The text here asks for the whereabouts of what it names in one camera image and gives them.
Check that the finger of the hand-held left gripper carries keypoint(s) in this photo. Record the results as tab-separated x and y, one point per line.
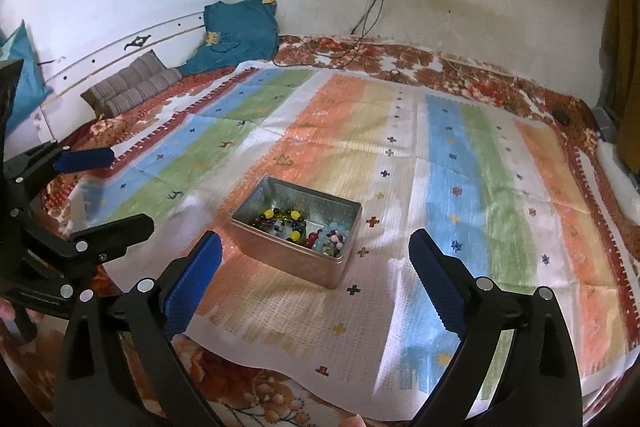
115	234
82	160

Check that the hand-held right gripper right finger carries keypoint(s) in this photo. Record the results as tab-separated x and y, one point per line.
437	287

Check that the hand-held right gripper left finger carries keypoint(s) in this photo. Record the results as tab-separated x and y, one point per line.
192	287

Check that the silver metal tin box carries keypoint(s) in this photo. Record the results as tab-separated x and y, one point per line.
320	267

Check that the person's left hand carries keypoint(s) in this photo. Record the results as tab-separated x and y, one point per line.
5	311

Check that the grey striped cushion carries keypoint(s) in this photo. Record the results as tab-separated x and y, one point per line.
135	87

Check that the teal pillow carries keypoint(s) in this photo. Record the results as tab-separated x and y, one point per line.
25	72

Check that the white bed headboard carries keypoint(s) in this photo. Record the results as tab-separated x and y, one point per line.
100	52

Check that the multicolour striped mat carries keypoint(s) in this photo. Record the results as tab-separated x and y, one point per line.
350	132

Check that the teal garment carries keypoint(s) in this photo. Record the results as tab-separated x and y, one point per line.
240	32

